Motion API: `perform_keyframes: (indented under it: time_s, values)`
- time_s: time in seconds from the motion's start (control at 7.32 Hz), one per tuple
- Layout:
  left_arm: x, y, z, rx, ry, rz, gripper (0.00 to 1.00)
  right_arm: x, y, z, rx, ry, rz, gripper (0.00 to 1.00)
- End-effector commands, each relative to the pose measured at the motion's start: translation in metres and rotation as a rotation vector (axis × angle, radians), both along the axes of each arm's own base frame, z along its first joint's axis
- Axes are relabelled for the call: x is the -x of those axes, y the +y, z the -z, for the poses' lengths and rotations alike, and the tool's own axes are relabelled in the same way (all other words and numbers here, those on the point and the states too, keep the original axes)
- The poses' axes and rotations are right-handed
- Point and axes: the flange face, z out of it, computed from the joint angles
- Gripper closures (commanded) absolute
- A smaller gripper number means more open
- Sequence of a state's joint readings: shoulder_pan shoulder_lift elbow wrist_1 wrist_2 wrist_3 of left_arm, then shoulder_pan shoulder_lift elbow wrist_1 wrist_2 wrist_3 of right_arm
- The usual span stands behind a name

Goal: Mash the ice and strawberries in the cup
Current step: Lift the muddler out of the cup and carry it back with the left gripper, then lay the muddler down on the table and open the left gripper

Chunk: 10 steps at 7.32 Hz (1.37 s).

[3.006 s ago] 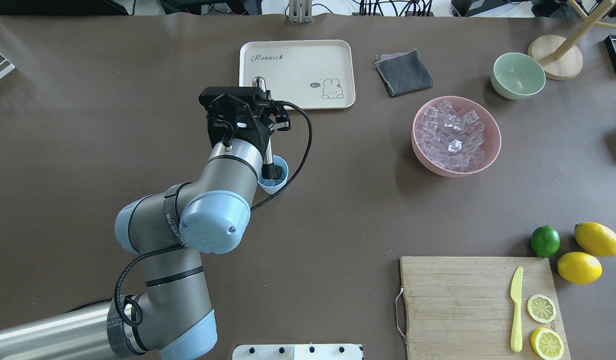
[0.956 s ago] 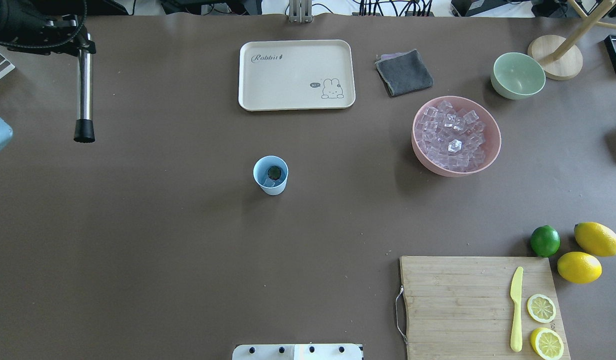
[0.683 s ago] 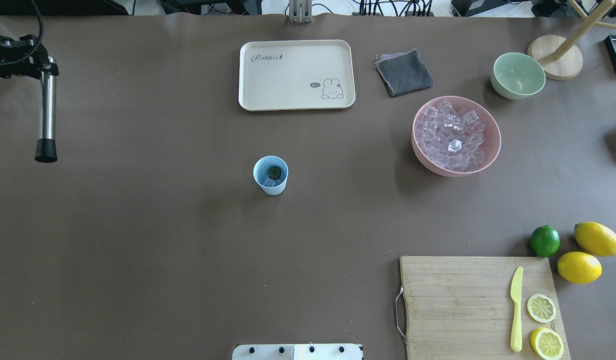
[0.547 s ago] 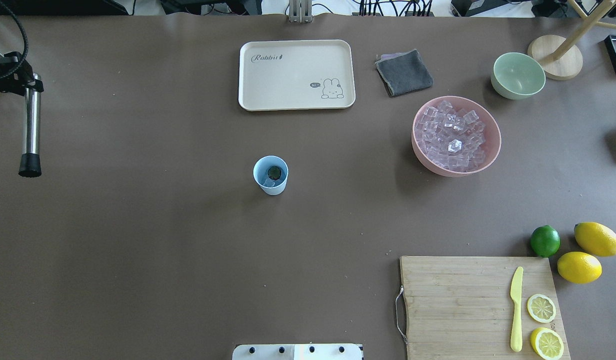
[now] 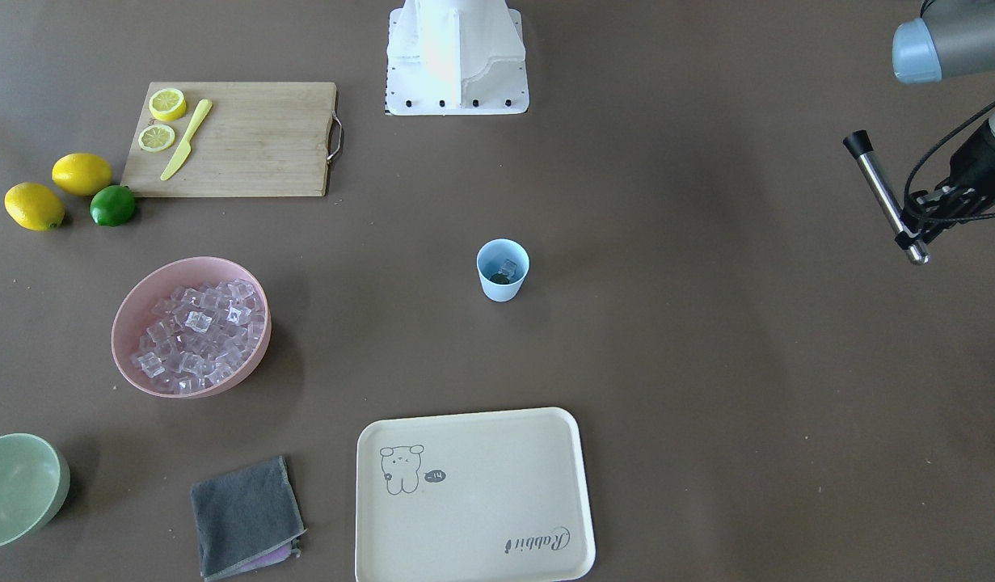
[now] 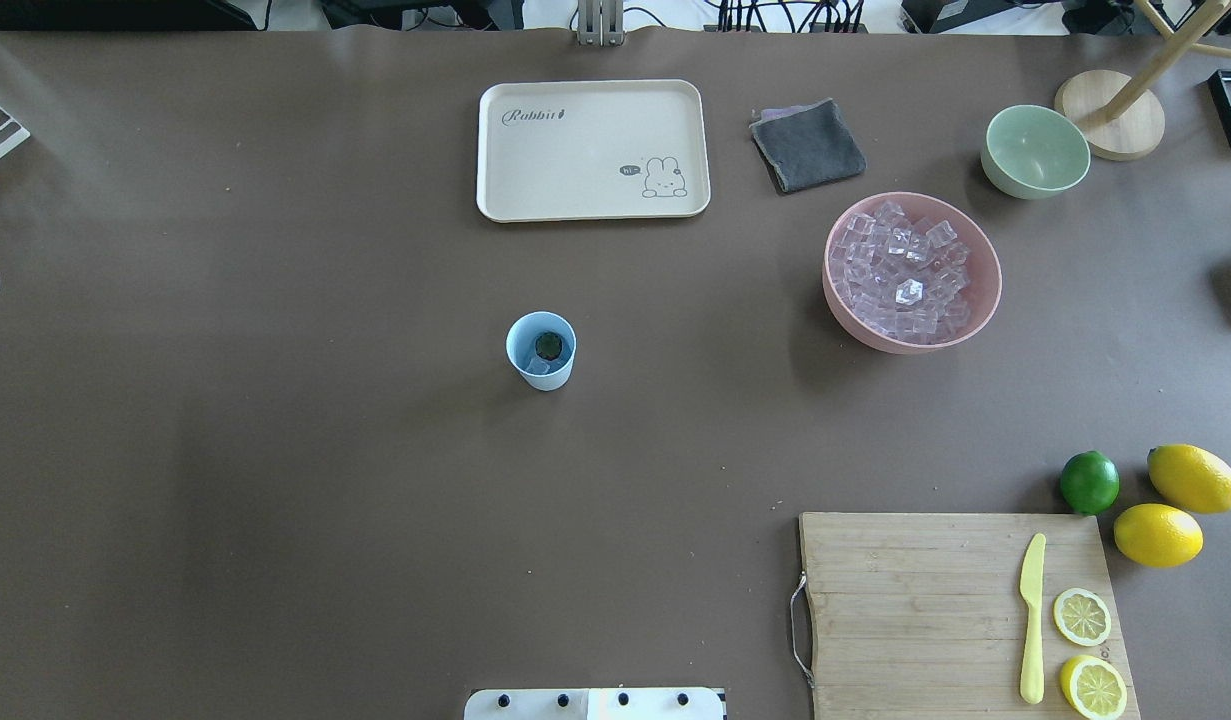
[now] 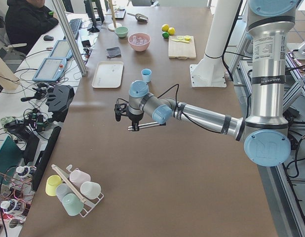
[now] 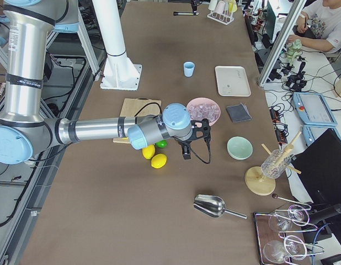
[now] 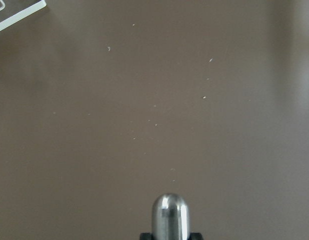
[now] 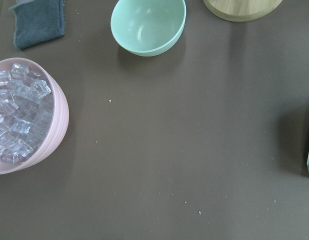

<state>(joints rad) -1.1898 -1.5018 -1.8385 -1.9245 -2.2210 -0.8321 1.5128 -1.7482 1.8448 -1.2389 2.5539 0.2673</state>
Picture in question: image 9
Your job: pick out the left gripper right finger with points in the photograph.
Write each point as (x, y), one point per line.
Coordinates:
(195, 236)

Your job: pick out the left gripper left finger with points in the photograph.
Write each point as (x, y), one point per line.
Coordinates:
(145, 236)

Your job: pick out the steel muddler black tip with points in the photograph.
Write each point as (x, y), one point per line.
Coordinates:
(170, 218)

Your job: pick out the white wire cup rack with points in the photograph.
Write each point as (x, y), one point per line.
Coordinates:
(13, 11)

